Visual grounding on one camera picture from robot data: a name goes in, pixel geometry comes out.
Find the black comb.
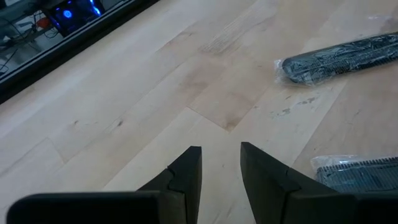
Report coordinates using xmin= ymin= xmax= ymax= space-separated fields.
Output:
xmin=274 ymin=30 xmax=398 ymax=87

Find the small orange object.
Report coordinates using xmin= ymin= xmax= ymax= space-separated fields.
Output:
xmin=36 ymin=17 xmax=51 ymax=29

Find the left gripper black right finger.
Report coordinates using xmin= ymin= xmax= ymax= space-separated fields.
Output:
xmin=240 ymin=141 xmax=356 ymax=224

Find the blue pouch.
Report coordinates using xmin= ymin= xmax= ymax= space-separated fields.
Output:
xmin=310 ymin=154 xmax=398 ymax=194

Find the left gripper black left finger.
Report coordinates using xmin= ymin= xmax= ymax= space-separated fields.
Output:
xmin=136 ymin=145 xmax=203 ymax=224

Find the computer case with blue lights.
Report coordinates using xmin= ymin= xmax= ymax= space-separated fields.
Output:
xmin=43 ymin=0 xmax=106 ymax=38

